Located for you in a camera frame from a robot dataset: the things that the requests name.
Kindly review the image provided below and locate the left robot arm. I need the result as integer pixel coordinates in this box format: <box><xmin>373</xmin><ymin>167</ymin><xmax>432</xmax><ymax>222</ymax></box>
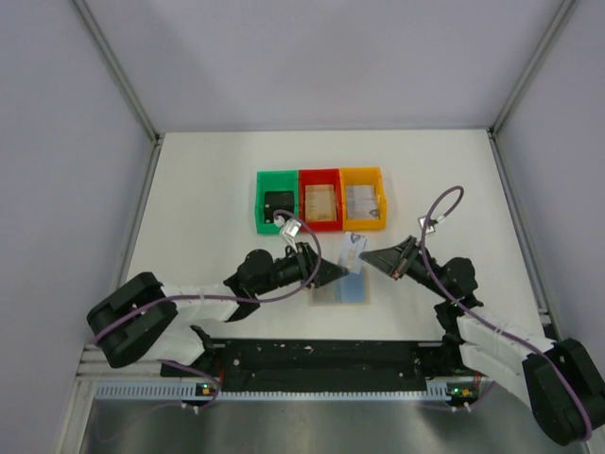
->
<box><xmin>86</xmin><ymin>242</ymin><xmax>348</xmax><ymax>368</ymax></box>

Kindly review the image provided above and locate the yellow plastic bin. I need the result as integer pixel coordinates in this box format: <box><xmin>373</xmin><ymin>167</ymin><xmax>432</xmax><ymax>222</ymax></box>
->
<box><xmin>339</xmin><ymin>167</ymin><xmax>388</xmax><ymax>232</ymax></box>

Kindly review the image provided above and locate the silver cards stack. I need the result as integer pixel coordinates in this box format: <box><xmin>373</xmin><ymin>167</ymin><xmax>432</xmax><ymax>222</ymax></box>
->
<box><xmin>345</xmin><ymin>184</ymin><xmax>380</xmax><ymax>220</ymax></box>

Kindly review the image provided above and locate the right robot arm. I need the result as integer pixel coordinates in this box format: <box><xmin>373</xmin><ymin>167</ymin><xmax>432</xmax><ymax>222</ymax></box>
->
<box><xmin>359</xmin><ymin>236</ymin><xmax>604</xmax><ymax>445</ymax></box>

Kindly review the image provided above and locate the black cards stack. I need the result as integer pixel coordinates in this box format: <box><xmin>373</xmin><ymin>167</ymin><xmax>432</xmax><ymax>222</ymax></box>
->
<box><xmin>263</xmin><ymin>191</ymin><xmax>296</xmax><ymax>221</ymax></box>

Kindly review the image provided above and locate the red plastic bin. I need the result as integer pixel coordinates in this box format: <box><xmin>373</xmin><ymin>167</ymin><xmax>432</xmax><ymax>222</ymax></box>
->
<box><xmin>299</xmin><ymin>168</ymin><xmax>343</xmax><ymax>232</ymax></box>

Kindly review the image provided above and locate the grey slotted cable duct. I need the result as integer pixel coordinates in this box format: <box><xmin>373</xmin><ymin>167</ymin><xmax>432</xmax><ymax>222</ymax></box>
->
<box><xmin>95</xmin><ymin>381</ymin><xmax>452</xmax><ymax>403</ymax></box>

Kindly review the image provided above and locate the left aluminium frame post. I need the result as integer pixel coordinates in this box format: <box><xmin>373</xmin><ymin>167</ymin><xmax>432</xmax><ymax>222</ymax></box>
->
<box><xmin>70</xmin><ymin>0</ymin><xmax>163</xmax><ymax>143</ymax></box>

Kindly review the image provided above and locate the green plastic bin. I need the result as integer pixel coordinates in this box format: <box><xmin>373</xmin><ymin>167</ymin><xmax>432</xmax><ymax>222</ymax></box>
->
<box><xmin>254</xmin><ymin>170</ymin><xmax>299</xmax><ymax>236</ymax></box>

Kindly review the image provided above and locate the aluminium frame post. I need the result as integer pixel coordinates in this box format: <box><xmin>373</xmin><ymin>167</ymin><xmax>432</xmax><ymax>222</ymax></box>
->
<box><xmin>489</xmin><ymin>0</ymin><xmax>579</xmax><ymax>139</ymax></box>
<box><xmin>70</xmin><ymin>0</ymin><xmax>163</xmax><ymax>143</ymax></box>

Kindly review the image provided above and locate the right aluminium frame post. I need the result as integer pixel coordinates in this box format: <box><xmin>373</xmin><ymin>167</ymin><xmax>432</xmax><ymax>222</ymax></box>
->
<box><xmin>489</xmin><ymin>0</ymin><xmax>579</xmax><ymax>139</ymax></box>

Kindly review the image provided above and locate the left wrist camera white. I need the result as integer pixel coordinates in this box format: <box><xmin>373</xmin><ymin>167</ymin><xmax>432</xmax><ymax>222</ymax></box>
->
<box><xmin>274</xmin><ymin>215</ymin><xmax>302</xmax><ymax>239</ymax></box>

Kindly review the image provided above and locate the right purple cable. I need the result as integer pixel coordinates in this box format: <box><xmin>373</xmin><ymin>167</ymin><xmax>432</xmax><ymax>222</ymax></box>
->
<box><xmin>417</xmin><ymin>185</ymin><xmax>594</xmax><ymax>443</ymax></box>

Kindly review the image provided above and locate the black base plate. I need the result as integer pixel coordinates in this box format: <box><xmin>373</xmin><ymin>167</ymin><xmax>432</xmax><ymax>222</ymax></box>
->
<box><xmin>160</xmin><ymin>337</ymin><xmax>497</xmax><ymax>393</ymax></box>

